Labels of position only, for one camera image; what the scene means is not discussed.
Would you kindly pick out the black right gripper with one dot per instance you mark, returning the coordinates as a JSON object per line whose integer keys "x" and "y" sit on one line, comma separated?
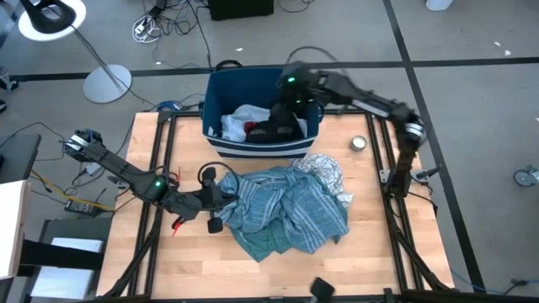
{"x": 292, "y": 107}

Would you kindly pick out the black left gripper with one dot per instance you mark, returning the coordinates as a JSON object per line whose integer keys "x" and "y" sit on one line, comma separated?
{"x": 210, "y": 200}

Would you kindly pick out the black garment with white label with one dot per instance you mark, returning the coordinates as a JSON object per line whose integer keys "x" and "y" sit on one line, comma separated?
{"x": 269, "y": 131}

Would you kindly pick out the teal green garment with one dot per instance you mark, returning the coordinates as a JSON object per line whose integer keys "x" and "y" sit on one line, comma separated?
{"x": 261, "y": 246}

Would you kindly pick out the blue striped towel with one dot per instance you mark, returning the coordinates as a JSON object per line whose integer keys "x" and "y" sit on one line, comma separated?
{"x": 295, "y": 202}

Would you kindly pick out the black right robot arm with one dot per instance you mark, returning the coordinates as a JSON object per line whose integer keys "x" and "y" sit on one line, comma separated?
{"x": 379, "y": 105}

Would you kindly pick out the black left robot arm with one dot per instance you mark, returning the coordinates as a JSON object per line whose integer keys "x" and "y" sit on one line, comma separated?
{"x": 122, "y": 170}

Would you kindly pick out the red garment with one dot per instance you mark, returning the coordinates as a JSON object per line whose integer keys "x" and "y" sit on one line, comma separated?
{"x": 251, "y": 127}

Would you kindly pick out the navy white striped fabric basket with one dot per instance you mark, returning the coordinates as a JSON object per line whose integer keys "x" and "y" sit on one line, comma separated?
{"x": 236, "y": 88}

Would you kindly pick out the black box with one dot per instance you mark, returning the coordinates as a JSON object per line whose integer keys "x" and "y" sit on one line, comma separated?
{"x": 240, "y": 8}

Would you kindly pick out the small black object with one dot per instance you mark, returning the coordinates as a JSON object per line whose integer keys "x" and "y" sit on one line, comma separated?
{"x": 322, "y": 289}

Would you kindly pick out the black power adapter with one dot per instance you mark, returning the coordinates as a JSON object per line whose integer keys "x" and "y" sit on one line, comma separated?
{"x": 82, "y": 207}

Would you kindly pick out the grey cart with white panel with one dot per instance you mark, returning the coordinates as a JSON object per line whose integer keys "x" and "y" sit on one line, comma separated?
{"x": 71, "y": 229}

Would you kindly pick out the floor lamp with round base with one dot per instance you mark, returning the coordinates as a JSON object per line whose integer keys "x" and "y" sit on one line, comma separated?
{"x": 107, "y": 84}

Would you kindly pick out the white plastic object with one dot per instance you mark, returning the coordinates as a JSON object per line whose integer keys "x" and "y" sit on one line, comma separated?
{"x": 438, "y": 4}

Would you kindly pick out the black desk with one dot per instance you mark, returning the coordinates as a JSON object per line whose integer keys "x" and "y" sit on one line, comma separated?
{"x": 19, "y": 157}

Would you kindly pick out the white cabinet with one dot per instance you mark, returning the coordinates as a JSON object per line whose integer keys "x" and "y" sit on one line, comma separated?
{"x": 12, "y": 227}

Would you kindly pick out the grey caster wheel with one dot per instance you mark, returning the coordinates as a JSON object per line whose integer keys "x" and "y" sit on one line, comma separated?
{"x": 524, "y": 177}

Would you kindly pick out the black aluminium extrusion frame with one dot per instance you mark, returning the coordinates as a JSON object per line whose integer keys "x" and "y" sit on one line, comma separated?
{"x": 185, "y": 113}

